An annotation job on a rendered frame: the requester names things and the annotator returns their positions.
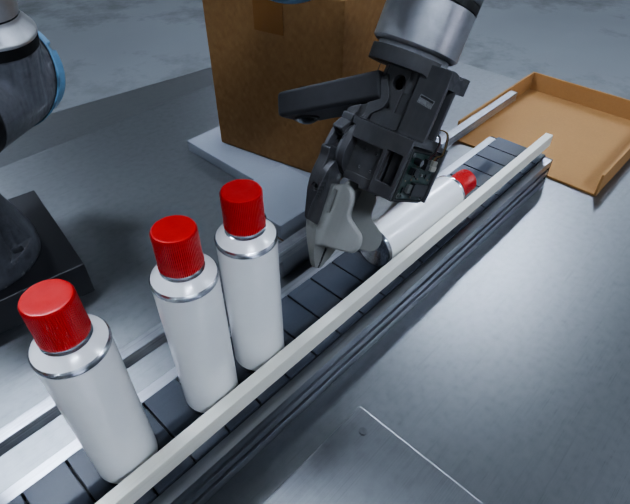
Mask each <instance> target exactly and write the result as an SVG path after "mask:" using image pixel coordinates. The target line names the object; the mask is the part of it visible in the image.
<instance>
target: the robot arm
mask: <svg viewBox="0 0 630 504"><path fill-rule="evenodd" d="M483 1H484V0H386V2H385V4H384V7H383V10H382V13H381V15H380V18H379V21H378V23H377V26H376V29H375V32H374V34H375V36H376V38H377V39H378V40H379V41H374V42H373V45H372V48H371V50H370V53H369V56H368V57H370V58H371V59H373V60H375V61H377V62H379V63H382V64H384V65H386V67H385V70H384V72H382V71H380V70H376V71H371V72H367V73H362V74H358V75H354V76H349V77H345V78H340V79H336V80H331V81H327V82H322V83H318V84H313V85H309V86H301V87H299V88H295V89H291V90H286V91H282V92H280V93H279V94H278V113H279V115H280V116H281V117H284V118H288V119H292V120H295V121H297V122H299V123H301V124H312V123H315V122H316V121H319V120H325V119H330V118H336V117H341V118H339V119H338V120H337V121H336V122H334V123H333V127H332V129H331V131H330V133H329V134H328V136H327V138H326V140H325V143H323V144H322V146H321V150H320V154H319V156H318V158H317V160H316V162H315V164H314V167H313V169H312V172H311V174H310V178H309V181H308V186H307V195H306V206H305V217H306V237H307V245H308V252H309V258H310V263H311V265H312V266H313V267H314V268H321V267H322V266H323V265H324V264H325V262H326V261H327V260H328V259H329V258H330V257H331V255H332V254H333V253H334V251H335V250H340V251H344V252H348V253H355V252H357V251H358V250H359V249H362V250H366V251H374V250H376V249H377V248H378V247H379V246H380V244H381V241H382V233H381V232H380V230H379V229H378V227H377V226H376V224H375V223H374V221H373V220H372V212H373V209H374V206H375V204H376V200H377V196H380V197H382V198H384V199H386V200H388V201H392V202H409V203H419V202H423V203H425V202H426V199H427V197H428V195H429V193H430V190H431V188H432V186H433V184H434V181H435V179H436V177H437V175H438V172H439V170H440V168H441V166H442V163H443V161H444V159H445V157H446V155H447V152H448V150H446V149H447V146H448V141H449V134H448V132H446V131H444V130H441V127H442V125H443V122H444V120H445V118H446V115H447V113H448V111H449V108H450V106H451V104H452V102H453V99H454V97H455V95H458V96H461V97H464V95H465V92H466V90H467V88H468V85H469V83H470V81H469V80H467V79H464V78H461V77H460V76H459V75H458V74H457V73H456V72H454V71H451V70H449V69H447V68H448V66H450V67H451V66H454V65H456V64H457V62H458V60H459V58H460V55H461V53H462V50H463V48H464V46H465V43H466V41H467V39H468V36H469V34H470V31H471V29H472V27H473V24H474V22H475V19H476V18H477V15H478V13H479V10H480V8H481V6H482V4H483ZM49 44H50V41H49V40H48V39H47V38H46V37H45V36H44V35H43V34H42V33H41V32H39V31H38V29H37V25H36V23H35V22H34V21H33V20H32V19H31V18H30V17H29V16H27V15H26V14H25V13H24V12H22V11H21V10H20V9H19V8H18V3H17V0H0V152H1V151H2V150H4V149H5V148H6V147H8V146H9V145H10V144H11V143H13V142H14V141H15V140H16V139H18V138H19V137H20V136H22V135H23V134H24V133H25V132H27V131H28V130H29V129H31V128H32V127H33V126H36V125H38V124H39V123H41V122H43V121H44V120H45V119H46V118H47V117H48V116H49V115H50V114H51V112H52V111H53V109H55V108H56V107H57V106H58V104H59V103H60V101H61V99H62V97H63V95H64V91H65V72H64V68H63V64H62V62H61V59H60V57H59V55H58V53H57V51H56V50H52V49H51V48H50V47H49ZM439 131H443V132H445V133H446V135H447V138H446V143H445V147H444V149H443V148H442V145H443V144H441V137H440V135H439ZM437 136H438V137H439V143H438V142H435V141H436V138H437ZM343 177H345V178H347V179H349V180H348V181H347V182H345V183H344V184H340V180H341V178H343ZM40 250H41V242H40V238H39V236H38V234H37V232H36V230H35V228H34V226H33V224H32V223H31V222H30V220H29V219H28V218H27V217H26V216H24V215H23V214H22V213H21V212H20V211H19V210H18V209H17V208H16V207H15V206H14V205H12V204H11V203H10V202H9V201H8V200H7V199H6V198H5V197H4V196H3V195H1V194H0V291H2V290H4V289H6V288H7V287H9V286H11V285H12V284H14V283H15V282H16V281H18V280H19V279H20V278H21V277H23V276H24V275H25V274H26V273H27V272H28V271H29V270H30V269H31V267H32V266H33V265H34V263H35V262H36V260H37V258H38V256H39V254H40Z"/></svg>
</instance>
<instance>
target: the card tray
mask: <svg viewBox="0 0 630 504"><path fill-rule="evenodd" d="M510 90H512V91H515V92H518V93H517V97H516V100H515V101H514V102H512V103H511V104H509V105H508V106H507V107H505V108H504V109H502V110H501V111H499V112H498V113H496V114H495V115H494V116H492V117H491V118H489V119H488V120H486V121H485V122H483V123H482V124H481V125H479V126H478V127H476V128H475V129H473V130H472V131H470V132H469V133H468V134H466V135H465V136H463V137H462V138H460V139H459V140H457V141H458V142H460V143H463V144H465V145H468V146H470V147H473V148H475V147H476V146H477V145H479V144H480V143H481V142H483V141H484V140H485V139H487V138H488V137H491V136H493V137H495V138H498V137H500V138H503V139H505V140H508V141H511V142H513V143H516V144H519V145H521V146H524V147H527V148H528V147H529V146H531V145H532V144H533V143H534V142H536V141H537V140H538V139H539V138H540V137H542V136H543V135H544V134H545V133H548V134H551V135H553V137H552V140H551V143H550V146H549V147H548V148H546V149H545V150H544V151H543V152H542V154H545V157H548V158H551V159H553V161H552V163H551V166H550V169H549V172H548V174H547V177H548V178H550V179H553V180H555V181H558V182H560V183H563V184H565V185H568V186H570V187H573V188H575V189H578V190H580V191H582V192H585V193H587V194H590V195H592V196H596V195H597V194H598V193H599V192H600V191H601V190H602V189H603V188H604V187H605V185H606V184H607V183H608V182H609V181H610V180H611V179H612V178H613V177H614V175H615V174H616V173H617V172H618V171H619V170H620V169H621V168H622V167H623V166H624V164H625V163H626V162H627V161H628V160H629V159H630V100H629V99H626V98H622V97H619V96H615V95H612V94H609V93H605V92H602V91H598V90H595V89H592V88H588V87H585V86H581V85H578V84H575V83H571V82H568V81H564V80H561V79H558V78H554V77H551V76H548V75H544V74H541V73H537V72H532V73H531V74H529V75H527V76H526V77H524V78H523V79H521V80H520V81H518V82H517V83H515V84H514V85H512V86H511V87H509V88H508V89H506V90H505V91H503V92H501V93H500V94H498V95H497V96H495V97H494V98H492V99H491V100H489V101H488V102H486V103H485V104H483V105H482V106H480V107H479V108H477V109H475V110H474V111H472V112H471V113H469V114H468V115H466V116H465V117H463V118H462V119H460V120H459V121H458V125H459V124H461V123H462V122H464V121H465V120H467V119H468V118H470V117H471V116H473V115H474V114H476V113H477V112H479V111H480V110H482V109H483V108H485V107H486V106H488V105H489V104H491V103H492V102H494V101H495V100H497V99H498V98H500V97H501V96H503V95H504V94H506V93H507V92H509V91H510ZM458 125H457V126H458Z"/></svg>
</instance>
